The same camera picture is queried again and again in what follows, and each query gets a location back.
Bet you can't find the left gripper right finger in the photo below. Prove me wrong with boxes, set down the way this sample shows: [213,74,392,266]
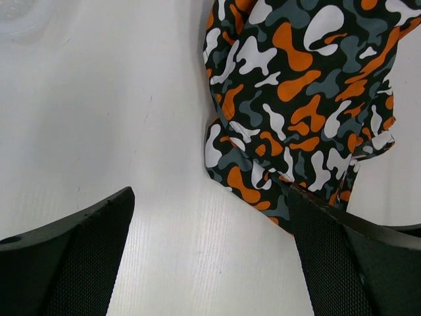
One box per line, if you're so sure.
[287,186,420,315]

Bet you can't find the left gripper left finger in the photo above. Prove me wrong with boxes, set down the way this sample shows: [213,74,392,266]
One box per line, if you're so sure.
[1,187,135,315]

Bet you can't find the orange camouflage shorts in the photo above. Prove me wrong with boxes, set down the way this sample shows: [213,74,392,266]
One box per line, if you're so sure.
[203,0,420,230]

